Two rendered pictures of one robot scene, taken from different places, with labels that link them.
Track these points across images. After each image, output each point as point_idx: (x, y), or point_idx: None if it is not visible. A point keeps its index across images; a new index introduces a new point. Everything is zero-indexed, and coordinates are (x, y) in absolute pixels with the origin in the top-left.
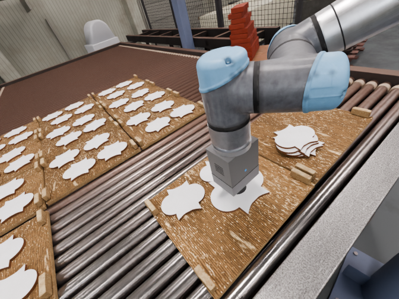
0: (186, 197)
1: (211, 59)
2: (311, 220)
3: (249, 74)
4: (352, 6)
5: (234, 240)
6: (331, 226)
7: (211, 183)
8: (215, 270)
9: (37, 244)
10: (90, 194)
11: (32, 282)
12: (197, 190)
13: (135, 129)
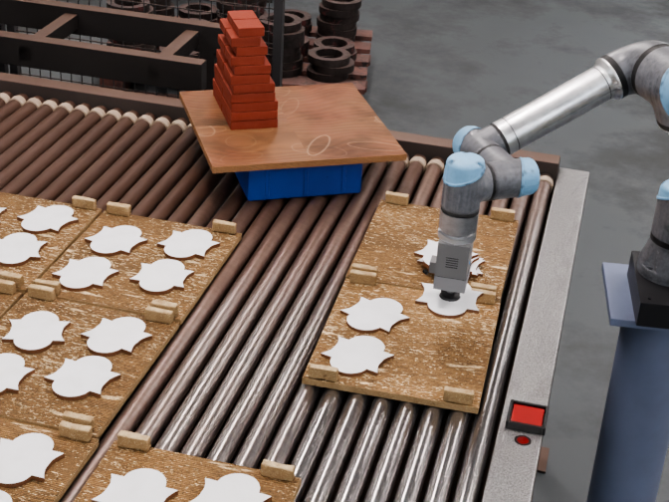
0: (362, 352)
1: (469, 163)
2: (514, 340)
3: (488, 172)
4: (521, 125)
5: (458, 369)
6: (535, 336)
7: (419, 300)
8: None
9: (180, 466)
10: (166, 405)
11: (251, 478)
12: (368, 342)
13: (107, 293)
